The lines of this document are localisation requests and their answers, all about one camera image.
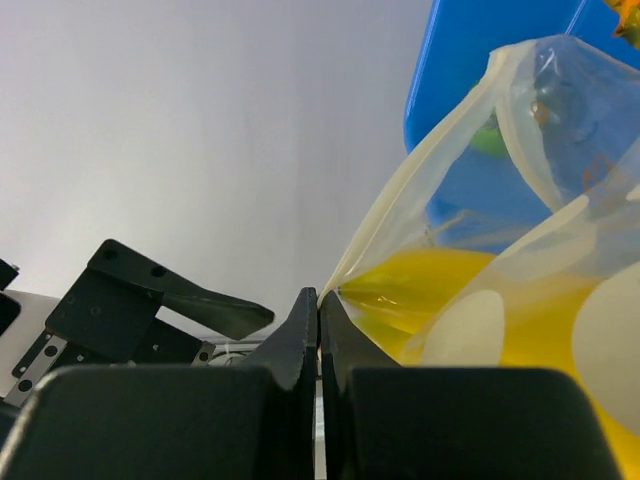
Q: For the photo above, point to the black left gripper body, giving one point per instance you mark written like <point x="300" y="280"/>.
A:
<point x="29" y="351"/>

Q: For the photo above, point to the green toy watermelon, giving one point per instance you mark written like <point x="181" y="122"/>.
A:
<point x="488" y="139"/>

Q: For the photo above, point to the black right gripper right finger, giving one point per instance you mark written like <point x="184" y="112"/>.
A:
<point x="384" y="421"/>

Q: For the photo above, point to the blue plastic bin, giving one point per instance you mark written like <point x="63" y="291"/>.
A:
<point x="566" y="96"/>

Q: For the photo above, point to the orange toy pineapple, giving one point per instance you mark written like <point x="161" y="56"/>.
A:
<point x="628" y="26"/>

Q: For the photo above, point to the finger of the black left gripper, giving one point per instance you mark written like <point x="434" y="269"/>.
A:
<point x="113" y="303"/>

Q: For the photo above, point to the clear dotted zip top bag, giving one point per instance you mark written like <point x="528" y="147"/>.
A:
<point x="595" y="234"/>

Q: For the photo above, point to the yellow toy banana bunch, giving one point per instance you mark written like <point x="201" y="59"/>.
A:
<point x="448" y="307"/>

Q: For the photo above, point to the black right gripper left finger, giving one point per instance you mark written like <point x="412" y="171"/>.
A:
<point x="254" y="420"/>

